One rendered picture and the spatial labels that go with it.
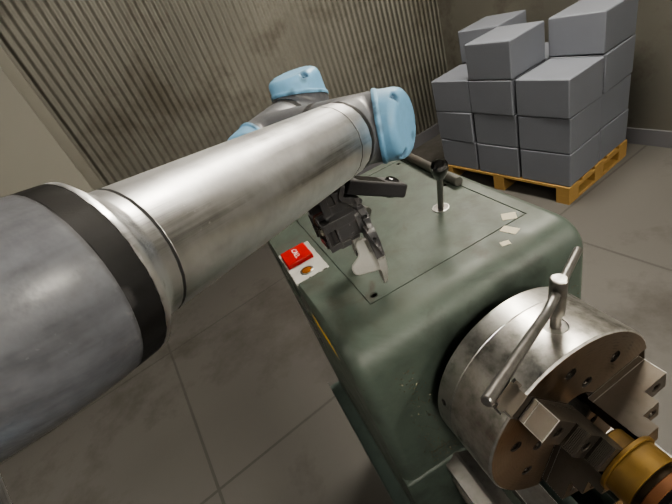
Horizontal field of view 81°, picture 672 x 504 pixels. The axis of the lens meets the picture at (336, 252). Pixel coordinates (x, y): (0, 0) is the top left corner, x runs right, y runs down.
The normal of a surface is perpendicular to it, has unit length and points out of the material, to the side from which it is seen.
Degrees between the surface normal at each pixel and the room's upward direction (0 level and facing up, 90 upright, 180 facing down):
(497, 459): 90
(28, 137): 90
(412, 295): 0
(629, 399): 9
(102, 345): 102
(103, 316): 91
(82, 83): 90
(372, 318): 0
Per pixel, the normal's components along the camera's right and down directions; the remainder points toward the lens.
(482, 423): -0.91, 0.03
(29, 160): 0.52, 0.34
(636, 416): -0.44, -0.69
